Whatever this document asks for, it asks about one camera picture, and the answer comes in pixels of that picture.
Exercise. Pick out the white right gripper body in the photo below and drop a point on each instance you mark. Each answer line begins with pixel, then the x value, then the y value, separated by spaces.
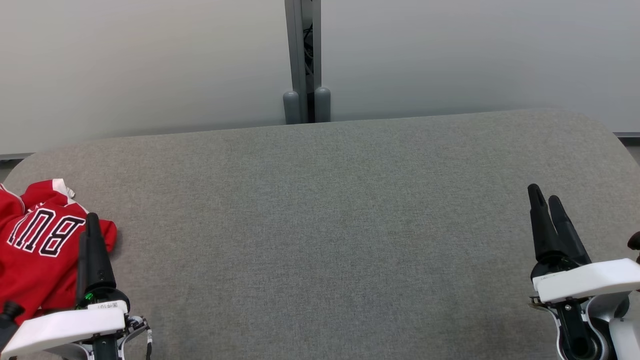
pixel 590 280

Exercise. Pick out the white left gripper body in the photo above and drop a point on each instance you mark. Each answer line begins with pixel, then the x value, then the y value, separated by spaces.
pixel 70 325

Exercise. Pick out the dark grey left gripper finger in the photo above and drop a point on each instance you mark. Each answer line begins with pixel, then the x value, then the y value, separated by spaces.
pixel 81 270
pixel 97 265

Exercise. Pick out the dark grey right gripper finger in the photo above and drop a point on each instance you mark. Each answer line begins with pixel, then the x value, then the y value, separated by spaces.
pixel 542 230
pixel 570 240

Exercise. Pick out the red jersey with white sleeves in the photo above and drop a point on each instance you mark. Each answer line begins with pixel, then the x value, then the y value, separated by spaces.
pixel 35 260

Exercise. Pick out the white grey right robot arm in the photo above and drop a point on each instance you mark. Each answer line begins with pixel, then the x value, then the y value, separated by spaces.
pixel 620 335

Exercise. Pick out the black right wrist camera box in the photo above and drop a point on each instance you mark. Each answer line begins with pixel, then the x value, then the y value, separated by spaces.
pixel 635 241

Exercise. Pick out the grey cylindrical post foot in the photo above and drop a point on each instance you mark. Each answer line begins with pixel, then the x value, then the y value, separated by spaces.
pixel 323 105
pixel 291 107

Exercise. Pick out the grey partition post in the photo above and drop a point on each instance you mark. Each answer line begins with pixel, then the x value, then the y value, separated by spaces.
pixel 297 50

